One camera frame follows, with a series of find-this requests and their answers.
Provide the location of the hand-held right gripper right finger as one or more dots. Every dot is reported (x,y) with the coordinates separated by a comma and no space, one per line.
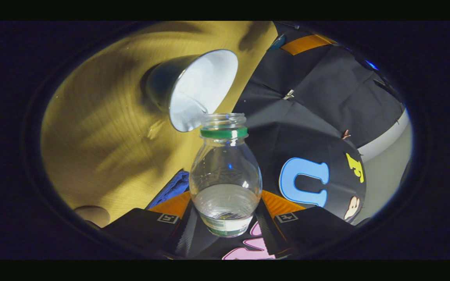
(266,234)

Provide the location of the white teacup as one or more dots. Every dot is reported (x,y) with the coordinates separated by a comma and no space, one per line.
(205,86)

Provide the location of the clear plastic water bottle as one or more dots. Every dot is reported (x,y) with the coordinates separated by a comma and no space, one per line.
(225,164)

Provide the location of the folded blue towel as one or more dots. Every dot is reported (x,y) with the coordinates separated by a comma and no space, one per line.
(172,187)

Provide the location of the round brown coaster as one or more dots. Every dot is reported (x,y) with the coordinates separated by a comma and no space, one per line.
(92,214)

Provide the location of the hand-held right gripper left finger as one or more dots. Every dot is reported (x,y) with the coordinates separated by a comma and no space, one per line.
(182,238)

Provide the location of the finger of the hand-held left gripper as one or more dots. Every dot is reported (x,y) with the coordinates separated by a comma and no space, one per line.
(307,43)

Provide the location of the dark teal teacup lid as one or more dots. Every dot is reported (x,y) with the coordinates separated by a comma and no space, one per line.
(277,41)

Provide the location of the red cloth clip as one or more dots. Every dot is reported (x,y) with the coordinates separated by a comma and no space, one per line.
(345,134)

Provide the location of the silver cloth clip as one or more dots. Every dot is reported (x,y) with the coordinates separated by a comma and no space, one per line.
(288,94)

